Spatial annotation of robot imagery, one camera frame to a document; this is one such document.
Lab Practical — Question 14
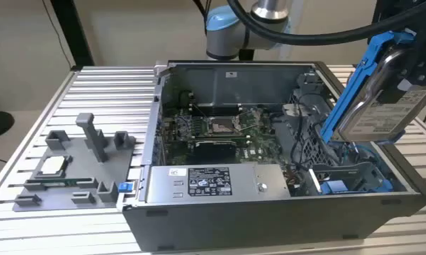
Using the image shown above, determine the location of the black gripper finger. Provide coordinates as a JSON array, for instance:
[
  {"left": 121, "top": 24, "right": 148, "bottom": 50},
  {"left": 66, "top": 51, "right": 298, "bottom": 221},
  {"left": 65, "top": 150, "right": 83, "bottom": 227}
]
[{"left": 378, "top": 46, "right": 410, "bottom": 106}]

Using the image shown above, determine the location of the hard disk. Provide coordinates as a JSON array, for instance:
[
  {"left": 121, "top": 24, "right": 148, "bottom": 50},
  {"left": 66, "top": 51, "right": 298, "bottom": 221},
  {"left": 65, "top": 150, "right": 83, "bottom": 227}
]
[{"left": 320, "top": 30, "right": 426, "bottom": 146}]

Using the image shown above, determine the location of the grey disk bay cage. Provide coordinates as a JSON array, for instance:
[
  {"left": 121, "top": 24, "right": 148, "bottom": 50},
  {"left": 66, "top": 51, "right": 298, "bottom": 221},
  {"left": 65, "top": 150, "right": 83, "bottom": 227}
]
[{"left": 273, "top": 87, "right": 387, "bottom": 192}]

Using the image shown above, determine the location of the green motherboard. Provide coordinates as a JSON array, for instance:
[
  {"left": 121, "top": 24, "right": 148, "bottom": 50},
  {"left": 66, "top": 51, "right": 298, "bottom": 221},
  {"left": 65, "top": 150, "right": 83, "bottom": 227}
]
[{"left": 159, "top": 106, "right": 295, "bottom": 165}]

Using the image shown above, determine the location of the thin metal locking lever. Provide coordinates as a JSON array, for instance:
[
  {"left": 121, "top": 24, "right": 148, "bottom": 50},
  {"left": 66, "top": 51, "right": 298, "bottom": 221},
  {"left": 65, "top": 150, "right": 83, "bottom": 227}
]
[{"left": 240, "top": 120, "right": 261, "bottom": 131}]

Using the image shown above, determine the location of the metal socket cover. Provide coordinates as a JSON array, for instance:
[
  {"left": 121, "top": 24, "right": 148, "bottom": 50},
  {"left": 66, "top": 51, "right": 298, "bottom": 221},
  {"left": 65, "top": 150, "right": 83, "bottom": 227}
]
[{"left": 232, "top": 110, "right": 248, "bottom": 131}]

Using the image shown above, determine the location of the CPU socket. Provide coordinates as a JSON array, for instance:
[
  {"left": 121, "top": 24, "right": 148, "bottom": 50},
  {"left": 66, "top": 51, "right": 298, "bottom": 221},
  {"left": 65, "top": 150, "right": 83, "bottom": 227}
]
[{"left": 207, "top": 116, "right": 244, "bottom": 136}]

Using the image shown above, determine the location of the black flat heat sink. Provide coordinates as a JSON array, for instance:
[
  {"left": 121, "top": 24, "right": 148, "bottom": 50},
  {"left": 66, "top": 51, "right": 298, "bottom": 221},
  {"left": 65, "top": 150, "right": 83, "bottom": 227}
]
[{"left": 193, "top": 140, "right": 235, "bottom": 164}]

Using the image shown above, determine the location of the black open PC case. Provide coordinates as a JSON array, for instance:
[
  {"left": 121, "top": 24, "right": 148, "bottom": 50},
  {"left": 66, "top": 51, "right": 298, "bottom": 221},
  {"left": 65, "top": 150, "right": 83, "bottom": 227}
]
[{"left": 116, "top": 59, "right": 426, "bottom": 252}]

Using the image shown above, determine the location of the grey power supply unit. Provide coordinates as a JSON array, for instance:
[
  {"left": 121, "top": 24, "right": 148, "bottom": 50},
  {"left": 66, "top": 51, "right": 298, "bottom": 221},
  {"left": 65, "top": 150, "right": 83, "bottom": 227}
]
[{"left": 144, "top": 164, "right": 292, "bottom": 202}]

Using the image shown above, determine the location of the grey parts rack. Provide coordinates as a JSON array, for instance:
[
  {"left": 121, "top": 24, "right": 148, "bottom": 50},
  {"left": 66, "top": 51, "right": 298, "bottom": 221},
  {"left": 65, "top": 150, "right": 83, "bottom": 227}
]
[{"left": 13, "top": 113, "right": 139, "bottom": 213}]

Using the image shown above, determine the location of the green RAM stick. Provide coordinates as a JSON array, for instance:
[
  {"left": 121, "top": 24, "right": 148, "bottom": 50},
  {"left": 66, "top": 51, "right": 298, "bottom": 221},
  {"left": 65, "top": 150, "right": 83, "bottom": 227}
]
[{"left": 26, "top": 178, "right": 93, "bottom": 185}]

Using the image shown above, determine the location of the silver CPU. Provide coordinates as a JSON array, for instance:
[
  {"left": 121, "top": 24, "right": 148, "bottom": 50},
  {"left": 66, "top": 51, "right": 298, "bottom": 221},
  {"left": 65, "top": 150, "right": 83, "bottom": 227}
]
[{"left": 41, "top": 157, "right": 70, "bottom": 175}]

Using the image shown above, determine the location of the blue data wire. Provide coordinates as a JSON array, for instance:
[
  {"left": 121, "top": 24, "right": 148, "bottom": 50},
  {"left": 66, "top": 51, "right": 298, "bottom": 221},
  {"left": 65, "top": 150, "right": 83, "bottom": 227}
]
[{"left": 339, "top": 142, "right": 379, "bottom": 173}]

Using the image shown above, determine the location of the black round cable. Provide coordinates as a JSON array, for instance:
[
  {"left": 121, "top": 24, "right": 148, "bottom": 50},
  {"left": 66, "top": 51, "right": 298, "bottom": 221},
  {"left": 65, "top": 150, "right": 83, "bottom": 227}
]
[{"left": 292, "top": 91, "right": 327, "bottom": 173}]

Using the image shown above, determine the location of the thick black hose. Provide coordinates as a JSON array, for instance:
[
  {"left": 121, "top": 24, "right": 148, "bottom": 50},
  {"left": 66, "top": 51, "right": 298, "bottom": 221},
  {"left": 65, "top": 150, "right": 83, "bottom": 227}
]
[{"left": 227, "top": 0, "right": 418, "bottom": 46}]

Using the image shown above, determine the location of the multicolour power wire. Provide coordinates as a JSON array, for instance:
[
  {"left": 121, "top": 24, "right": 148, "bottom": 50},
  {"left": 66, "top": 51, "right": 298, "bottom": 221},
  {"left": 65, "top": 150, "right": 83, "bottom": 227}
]
[{"left": 284, "top": 164, "right": 315, "bottom": 191}]

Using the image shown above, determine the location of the black metal stand post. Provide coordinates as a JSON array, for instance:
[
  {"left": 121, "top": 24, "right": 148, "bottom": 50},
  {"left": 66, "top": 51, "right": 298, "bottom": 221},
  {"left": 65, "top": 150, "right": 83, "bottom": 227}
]
[{"left": 54, "top": 0, "right": 95, "bottom": 67}]

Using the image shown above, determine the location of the thin black wall cable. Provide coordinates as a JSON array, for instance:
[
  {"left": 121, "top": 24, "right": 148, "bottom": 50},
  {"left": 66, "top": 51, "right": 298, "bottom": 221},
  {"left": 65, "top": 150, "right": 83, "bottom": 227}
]
[{"left": 41, "top": 0, "right": 75, "bottom": 70}]

